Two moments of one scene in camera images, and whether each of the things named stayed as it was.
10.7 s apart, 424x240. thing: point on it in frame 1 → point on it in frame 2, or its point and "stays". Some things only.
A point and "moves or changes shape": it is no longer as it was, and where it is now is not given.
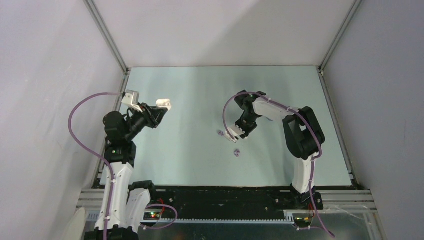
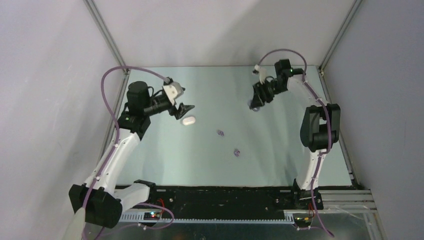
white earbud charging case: (163, 103) moves or changes shape
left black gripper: (152, 115) → (182, 109)
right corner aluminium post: (335, 42) stays
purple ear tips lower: (236, 152) stays
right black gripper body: (247, 123) → (268, 89)
